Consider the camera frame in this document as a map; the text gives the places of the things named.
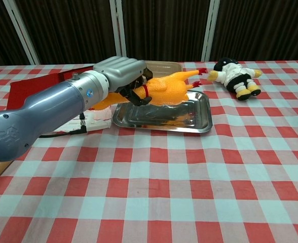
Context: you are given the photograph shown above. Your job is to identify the red white checkered tablecloth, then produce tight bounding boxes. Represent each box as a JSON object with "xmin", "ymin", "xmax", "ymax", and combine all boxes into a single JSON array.
[{"xmin": 0, "ymin": 60, "xmax": 298, "ymax": 243}]

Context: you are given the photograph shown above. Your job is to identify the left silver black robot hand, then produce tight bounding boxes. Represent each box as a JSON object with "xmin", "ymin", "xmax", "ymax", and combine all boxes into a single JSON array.
[{"xmin": 92, "ymin": 56, "xmax": 154, "ymax": 106}]

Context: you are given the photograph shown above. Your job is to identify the brown food container clear lid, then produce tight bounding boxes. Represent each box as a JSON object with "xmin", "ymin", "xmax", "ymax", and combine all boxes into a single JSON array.
[{"xmin": 141, "ymin": 60, "xmax": 183, "ymax": 76}]

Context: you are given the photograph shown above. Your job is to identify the white wet wipes pack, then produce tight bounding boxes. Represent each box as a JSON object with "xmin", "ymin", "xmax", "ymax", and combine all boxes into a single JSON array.
[{"xmin": 54, "ymin": 105, "xmax": 112, "ymax": 134}]

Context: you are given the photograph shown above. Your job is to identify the black white plush doll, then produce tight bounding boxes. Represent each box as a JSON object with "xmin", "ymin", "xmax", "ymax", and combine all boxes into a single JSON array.
[{"xmin": 206, "ymin": 57, "xmax": 263, "ymax": 102}]

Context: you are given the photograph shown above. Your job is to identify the yellow rubber chicken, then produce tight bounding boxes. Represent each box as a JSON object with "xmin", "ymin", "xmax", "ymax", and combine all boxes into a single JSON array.
[{"xmin": 90, "ymin": 69, "xmax": 207, "ymax": 111}]

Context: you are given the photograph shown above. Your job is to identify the silver metal tray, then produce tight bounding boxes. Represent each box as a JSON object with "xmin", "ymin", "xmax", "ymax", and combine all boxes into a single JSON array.
[{"xmin": 112, "ymin": 90, "xmax": 213, "ymax": 134}]

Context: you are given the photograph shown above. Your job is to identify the red certificate folder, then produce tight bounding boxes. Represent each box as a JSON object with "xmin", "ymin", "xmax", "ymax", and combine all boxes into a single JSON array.
[{"xmin": 6, "ymin": 64, "xmax": 94, "ymax": 111}]

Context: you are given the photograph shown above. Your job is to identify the white metal frame post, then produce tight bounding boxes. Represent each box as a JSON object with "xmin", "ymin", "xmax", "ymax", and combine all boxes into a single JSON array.
[
  {"xmin": 4, "ymin": 0, "xmax": 40, "ymax": 65},
  {"xmin": 109, "ymin": 0, "xmax": 127, "ymax": 58},
  {"xmin": 201, "ymin": 0, "xmax": 220, "ymax": 62}
]

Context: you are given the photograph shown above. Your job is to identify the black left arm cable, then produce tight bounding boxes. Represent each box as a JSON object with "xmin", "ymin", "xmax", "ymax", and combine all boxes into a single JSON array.
[{"xmin": 39, "ymin": 113, "xmax": 89, "ymax": 139}]

